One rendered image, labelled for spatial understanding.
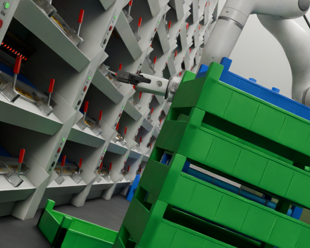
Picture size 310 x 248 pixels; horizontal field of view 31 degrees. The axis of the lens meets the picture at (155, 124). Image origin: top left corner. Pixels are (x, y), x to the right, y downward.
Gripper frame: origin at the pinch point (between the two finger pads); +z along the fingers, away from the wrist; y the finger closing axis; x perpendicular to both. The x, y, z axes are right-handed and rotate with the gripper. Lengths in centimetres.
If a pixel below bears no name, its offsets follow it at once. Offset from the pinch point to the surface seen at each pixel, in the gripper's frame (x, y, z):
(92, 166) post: -32, 43, 10
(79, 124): -18.9, -0.9, 9.6
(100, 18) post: 10.6, -27.4, 6.0
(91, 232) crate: -49, -19, -6
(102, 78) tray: -2.9, -3.8, 6.0
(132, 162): -27, 183, 13
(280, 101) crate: -4, -57, -45
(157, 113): 7, 183, 5
